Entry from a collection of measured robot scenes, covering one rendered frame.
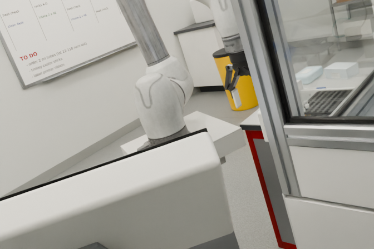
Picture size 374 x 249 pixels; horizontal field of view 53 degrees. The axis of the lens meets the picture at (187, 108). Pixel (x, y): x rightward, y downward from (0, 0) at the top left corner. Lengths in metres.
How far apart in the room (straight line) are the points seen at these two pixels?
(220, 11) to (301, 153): 0.69
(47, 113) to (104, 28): 1.16
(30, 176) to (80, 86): 1.06
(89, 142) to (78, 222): 3.87
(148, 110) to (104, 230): 0.87
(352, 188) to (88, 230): 0.42
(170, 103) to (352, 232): 0.81
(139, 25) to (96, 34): 2.90
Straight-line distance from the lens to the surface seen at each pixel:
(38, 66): 4.07
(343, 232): 0.74
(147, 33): 1.51
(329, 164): 0.66
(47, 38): 4.14
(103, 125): 4.40
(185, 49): 5.06
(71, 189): 0.45
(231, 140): 1.38
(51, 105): 4.12
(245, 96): 3.97
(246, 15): 0.62
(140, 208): 0.47
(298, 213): 0.76
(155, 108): 1.33
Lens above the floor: 1.35
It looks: 17 degrees down
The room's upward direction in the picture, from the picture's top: 18 degrees counter-clockwise
